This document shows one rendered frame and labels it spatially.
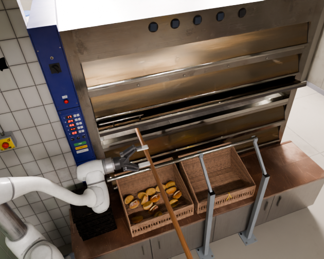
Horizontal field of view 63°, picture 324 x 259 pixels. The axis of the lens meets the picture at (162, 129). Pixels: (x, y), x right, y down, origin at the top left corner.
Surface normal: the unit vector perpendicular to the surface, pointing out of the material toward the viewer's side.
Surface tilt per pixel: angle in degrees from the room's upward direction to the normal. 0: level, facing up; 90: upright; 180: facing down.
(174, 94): 70
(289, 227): 0
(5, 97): 90
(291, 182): 0
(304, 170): 0
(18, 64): 90
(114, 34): 90
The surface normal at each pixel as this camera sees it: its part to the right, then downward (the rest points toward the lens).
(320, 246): -0.05, -0.78
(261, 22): 0.32, 0.58
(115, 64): 0.29, 0.28
